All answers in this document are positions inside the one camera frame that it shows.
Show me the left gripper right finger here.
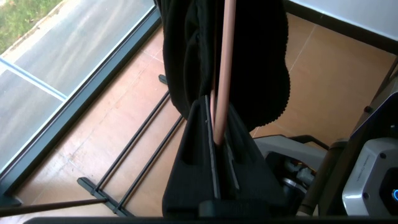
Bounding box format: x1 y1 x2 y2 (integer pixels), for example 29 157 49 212
217 104 287 217

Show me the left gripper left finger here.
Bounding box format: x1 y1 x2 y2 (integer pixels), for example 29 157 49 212
162 95 220 218

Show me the pink clothes hanger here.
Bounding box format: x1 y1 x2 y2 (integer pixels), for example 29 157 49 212
210 0 237 147

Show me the black garment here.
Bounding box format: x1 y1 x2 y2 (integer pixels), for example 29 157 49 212
155 0 292 132

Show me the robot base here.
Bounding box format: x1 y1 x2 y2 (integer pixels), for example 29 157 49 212
253 55 398 218

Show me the black clothes rack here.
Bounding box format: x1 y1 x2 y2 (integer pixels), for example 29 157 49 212
0 73 187 218

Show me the window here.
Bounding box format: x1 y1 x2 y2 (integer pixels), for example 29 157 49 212
0 0 162 203

